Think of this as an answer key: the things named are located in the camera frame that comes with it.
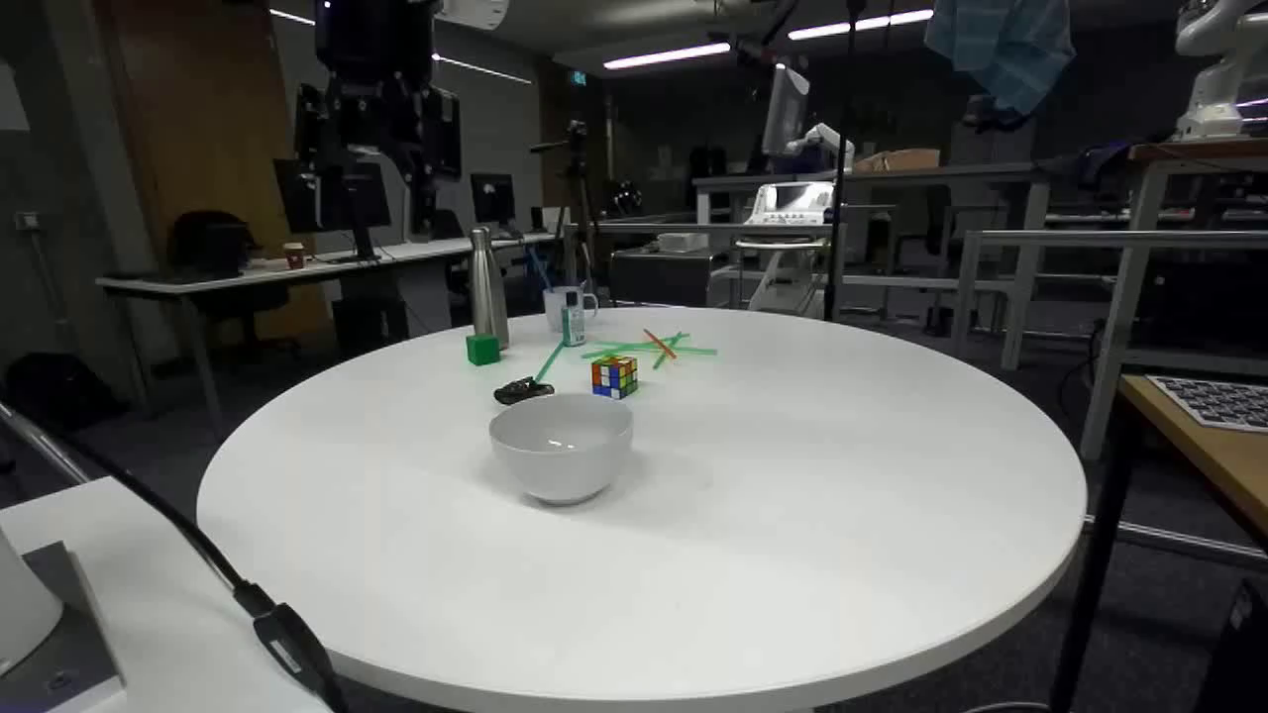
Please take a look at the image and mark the black computer monitor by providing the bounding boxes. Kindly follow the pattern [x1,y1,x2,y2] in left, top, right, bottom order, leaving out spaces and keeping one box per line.
[275,158,393,235]

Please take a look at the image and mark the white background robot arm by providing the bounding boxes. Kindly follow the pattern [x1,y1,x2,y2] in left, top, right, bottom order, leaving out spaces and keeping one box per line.
[1179,0,1268,144]

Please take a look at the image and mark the white mug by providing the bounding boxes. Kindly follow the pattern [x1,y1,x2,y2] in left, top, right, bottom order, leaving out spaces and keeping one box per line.
[542,284,599,346]

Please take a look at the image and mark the Rubik's cube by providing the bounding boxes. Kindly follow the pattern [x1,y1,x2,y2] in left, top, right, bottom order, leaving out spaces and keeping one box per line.
[591,356,640,401]

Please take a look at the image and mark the black cable with connector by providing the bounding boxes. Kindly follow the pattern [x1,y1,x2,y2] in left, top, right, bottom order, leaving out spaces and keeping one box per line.
[0,401,349,713]

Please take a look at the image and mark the long green straw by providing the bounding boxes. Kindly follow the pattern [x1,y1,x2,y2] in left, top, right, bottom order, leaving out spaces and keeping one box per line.
[530,335,566,385]

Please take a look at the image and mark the white round table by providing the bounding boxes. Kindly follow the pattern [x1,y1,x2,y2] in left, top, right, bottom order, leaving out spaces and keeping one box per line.
[200,310,1090,713]

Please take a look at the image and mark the white adjacent desk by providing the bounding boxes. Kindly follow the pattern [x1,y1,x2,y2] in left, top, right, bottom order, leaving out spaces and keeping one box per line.
[0,479,329,713]

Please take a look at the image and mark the green cube block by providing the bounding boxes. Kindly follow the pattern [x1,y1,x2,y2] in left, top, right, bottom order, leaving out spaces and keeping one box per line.
[465,334,504,364]

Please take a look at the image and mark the checkerboard calibration sheet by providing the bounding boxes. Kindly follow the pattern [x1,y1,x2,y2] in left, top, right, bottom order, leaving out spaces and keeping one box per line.
[1157,376,1268,431]

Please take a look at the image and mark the teal hanging cloth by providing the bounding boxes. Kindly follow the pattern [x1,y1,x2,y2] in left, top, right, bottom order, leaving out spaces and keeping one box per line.
[924,0,1075,116]

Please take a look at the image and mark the green straw crossing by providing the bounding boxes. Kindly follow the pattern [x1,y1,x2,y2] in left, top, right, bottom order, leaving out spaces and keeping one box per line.
[641,339,719,356]

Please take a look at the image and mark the wooden side table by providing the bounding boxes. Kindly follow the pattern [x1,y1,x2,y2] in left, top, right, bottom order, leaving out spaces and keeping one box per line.
[1048,373,1268,713]

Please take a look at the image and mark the green straw lower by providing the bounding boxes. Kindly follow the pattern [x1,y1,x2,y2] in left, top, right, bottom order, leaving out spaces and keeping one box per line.
[581,339,649,359]

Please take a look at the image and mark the black folding multitool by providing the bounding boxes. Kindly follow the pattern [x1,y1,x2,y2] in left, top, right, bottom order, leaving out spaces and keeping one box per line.
[494,376,554,402]

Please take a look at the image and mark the long white office desk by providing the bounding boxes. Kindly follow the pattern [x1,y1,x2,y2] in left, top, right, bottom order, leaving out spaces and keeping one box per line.
[90,229,558,426]

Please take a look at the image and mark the stainless steel water bottle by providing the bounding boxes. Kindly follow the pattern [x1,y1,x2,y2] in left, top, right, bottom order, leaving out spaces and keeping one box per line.
[471,225,506,339]

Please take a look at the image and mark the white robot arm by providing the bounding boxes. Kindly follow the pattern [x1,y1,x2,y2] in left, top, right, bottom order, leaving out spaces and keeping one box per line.
[296,0,443,237]

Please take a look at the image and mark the white ceramic bowl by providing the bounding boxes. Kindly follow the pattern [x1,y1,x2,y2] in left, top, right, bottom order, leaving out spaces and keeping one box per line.
[486,393,636,504]

